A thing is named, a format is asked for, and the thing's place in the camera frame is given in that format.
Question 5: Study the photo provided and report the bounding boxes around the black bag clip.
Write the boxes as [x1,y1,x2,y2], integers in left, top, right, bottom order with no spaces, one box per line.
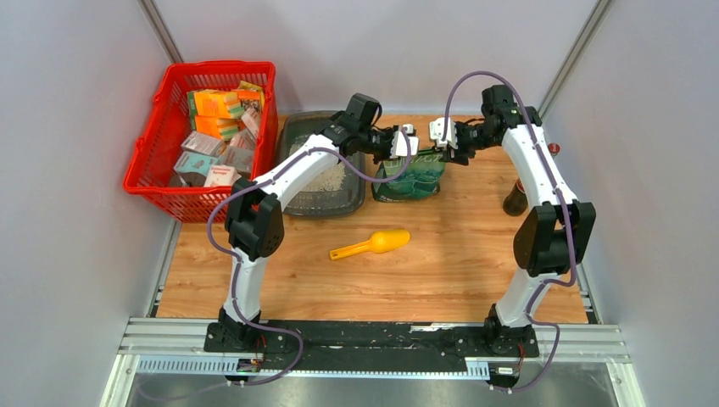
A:
[415,147,449,161]

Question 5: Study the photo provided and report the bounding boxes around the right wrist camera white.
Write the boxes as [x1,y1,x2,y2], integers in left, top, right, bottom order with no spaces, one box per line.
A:
[429,117,457,150]

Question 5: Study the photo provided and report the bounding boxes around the aluminium frame rail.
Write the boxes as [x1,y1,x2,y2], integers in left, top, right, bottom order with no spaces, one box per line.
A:
[102,318,645,406]

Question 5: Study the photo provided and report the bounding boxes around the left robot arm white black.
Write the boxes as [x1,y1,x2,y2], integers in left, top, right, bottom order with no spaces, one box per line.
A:
[204,93,397,352]

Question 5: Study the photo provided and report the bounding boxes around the orange sponge pack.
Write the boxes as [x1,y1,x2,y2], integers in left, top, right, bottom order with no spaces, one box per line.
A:
[192,115,241,141]
[187,89,244,119]

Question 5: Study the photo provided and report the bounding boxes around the dark cola bottle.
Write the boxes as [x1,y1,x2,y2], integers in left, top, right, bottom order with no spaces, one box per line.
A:
[503,143,557,216]

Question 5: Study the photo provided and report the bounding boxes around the red plastic shopping basket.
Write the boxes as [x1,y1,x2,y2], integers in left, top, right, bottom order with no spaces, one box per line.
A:
[123,60,277,223]

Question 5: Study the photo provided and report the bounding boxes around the green litter bag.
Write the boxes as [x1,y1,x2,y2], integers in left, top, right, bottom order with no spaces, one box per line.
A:
[371,156,446,203]

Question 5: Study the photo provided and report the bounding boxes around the teal grey box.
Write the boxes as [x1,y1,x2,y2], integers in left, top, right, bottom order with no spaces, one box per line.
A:
[173,151,220,187]

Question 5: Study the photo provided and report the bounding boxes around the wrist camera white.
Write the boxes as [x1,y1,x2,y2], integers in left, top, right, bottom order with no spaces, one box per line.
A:
[390,124,420,159]
[429,117,457,150]

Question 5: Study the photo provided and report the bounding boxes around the yellow patterned packet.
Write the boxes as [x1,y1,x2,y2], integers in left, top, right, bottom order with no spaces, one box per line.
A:
[235,81,265,114]

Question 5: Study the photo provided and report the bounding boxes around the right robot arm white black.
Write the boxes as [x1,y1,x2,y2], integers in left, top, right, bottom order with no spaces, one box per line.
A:
[444,85,596,355]

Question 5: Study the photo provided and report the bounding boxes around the white pink sponge box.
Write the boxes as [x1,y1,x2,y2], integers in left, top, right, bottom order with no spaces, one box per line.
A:
[203,165,242,187]

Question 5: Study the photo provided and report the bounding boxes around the pink grey box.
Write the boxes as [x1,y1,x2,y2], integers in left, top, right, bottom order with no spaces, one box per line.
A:
[181,131,226,157]

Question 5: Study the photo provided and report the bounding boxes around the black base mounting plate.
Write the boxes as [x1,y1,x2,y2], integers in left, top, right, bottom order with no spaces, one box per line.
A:
[203,320,539,373]

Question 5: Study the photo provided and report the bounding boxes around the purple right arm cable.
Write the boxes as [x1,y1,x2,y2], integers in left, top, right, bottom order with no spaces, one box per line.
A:
[442,70,578,393]

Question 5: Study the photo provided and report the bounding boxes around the yellow plastic scoop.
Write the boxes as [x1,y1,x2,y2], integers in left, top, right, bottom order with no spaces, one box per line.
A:
[329,229,411,260]

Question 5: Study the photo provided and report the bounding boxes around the orange sponge pack lower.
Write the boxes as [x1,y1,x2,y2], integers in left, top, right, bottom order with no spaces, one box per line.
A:
[192,115,241,141]

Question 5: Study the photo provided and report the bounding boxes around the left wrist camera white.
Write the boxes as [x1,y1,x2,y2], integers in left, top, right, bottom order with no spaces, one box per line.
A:
[390,124,420,159]

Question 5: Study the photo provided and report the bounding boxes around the grey litter box tray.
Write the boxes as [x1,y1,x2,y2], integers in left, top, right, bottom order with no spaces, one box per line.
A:
[275,110,365,218]

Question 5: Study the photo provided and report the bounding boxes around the orange sponge pack upper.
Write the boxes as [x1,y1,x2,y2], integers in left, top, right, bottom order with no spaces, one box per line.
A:
[187,89,244,119]

